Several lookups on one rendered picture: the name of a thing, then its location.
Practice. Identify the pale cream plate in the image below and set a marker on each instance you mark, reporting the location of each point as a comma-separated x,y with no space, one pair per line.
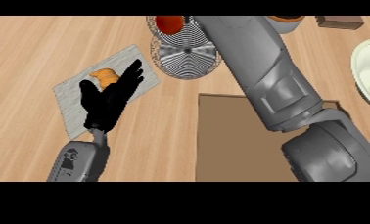
361,68

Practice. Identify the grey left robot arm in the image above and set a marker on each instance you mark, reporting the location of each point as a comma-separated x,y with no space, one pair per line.
79,162

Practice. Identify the brown wooden block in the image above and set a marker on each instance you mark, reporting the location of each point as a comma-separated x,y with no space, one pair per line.
339,22

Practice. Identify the orange croissant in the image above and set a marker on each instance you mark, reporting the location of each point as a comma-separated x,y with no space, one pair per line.
107,76

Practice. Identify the white bowl with orange content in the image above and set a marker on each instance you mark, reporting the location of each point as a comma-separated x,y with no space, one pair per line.
289,22

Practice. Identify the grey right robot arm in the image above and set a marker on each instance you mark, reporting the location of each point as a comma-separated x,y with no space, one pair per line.
270,84

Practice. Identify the open brown wooden drawer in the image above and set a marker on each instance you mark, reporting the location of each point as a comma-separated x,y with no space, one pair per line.
234,143

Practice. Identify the red tomato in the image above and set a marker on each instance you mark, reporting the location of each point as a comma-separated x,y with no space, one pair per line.
169,24

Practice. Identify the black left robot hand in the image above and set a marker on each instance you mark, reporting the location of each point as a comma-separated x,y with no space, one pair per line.
108,101

